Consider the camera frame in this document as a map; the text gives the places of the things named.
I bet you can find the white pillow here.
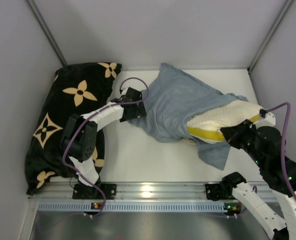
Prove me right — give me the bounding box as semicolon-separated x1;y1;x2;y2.
186;100;262;144

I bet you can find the blue pillow cover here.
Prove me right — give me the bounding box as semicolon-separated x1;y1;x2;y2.
129;63;246;171

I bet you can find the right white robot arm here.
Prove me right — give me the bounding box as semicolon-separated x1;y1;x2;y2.
219;119;296;240

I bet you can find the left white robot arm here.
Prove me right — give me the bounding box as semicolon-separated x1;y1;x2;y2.
60;87;146;189

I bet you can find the black floral pillow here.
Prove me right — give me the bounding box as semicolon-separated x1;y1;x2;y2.
25;62;122;196

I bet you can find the right corner aluminium profile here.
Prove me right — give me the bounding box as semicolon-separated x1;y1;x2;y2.
247;0;295;75

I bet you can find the corner aluminium profile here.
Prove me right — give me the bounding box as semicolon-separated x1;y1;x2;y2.
24;0;68;67
247;0;295;75

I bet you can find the left corner aluminium profile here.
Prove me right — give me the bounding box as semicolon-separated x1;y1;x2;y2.
24;0;68;67

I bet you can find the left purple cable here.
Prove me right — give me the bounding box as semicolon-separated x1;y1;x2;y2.
62;76;150;218

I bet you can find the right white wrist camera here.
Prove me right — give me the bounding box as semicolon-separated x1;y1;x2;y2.
256;108;276;128

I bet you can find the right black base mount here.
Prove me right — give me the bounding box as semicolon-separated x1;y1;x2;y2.
205;183;224;201

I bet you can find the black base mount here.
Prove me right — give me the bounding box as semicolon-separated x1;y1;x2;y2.
72;183;117;200
205;183;224;201

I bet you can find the aluminium mounting rail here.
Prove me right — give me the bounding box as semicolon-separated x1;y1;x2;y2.
29;181;207;201

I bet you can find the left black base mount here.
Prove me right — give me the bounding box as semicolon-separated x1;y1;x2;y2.
72;183;117;200

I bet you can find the grey slotted cable duct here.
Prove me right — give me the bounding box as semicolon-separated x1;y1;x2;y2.
38;201;241;213

